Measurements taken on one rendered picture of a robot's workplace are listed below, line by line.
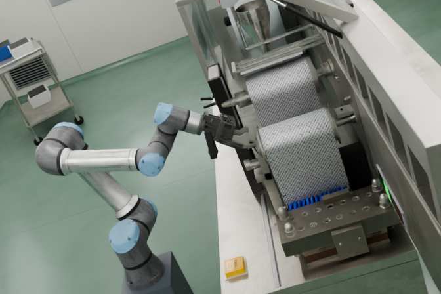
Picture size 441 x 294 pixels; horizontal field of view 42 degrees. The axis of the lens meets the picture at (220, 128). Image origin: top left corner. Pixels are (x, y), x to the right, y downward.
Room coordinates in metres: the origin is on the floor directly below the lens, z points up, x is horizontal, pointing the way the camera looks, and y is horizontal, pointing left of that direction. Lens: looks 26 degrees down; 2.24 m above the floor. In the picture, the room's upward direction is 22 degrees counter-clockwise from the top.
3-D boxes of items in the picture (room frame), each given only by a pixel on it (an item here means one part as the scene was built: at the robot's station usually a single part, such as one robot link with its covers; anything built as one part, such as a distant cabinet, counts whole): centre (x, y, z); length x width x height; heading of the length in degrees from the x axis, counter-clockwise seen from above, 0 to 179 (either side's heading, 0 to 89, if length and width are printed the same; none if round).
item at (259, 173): (1.78, -0.08, 1.05); 0.06 x 0.05 x 0.31; 82
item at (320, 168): (1.66, -0.23, 1.13); 0.23 x 0.01 x 0.18; 82
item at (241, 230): (2.66, -0.29, 0.88); 2.52 x 0.66 x 0.04; 172
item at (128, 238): (1.78, 0.47, 1.07); 0.13 x 0.12 x 0.14; 159
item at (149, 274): (1.78, 0.47, 0.95); 0.15 x 0.15 x 0.10
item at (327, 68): (1.94, -0.44, 1.33); 0.07 x 0.07 x 0.07; 82
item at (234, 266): (1.61, 0.14, 0.91); 0.07 x 0.07 x 0.02; 82
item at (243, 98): (1.99, -0.13, 1.33); 0.06 x 0.06 x 0.06; 82
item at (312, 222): (1.53, -0.25, 1.00); 0.40 x 0.16 x 0.06; 82
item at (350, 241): (1.44, -0.25, 0.96); 0.10 x 0.03 x 0.11; 82
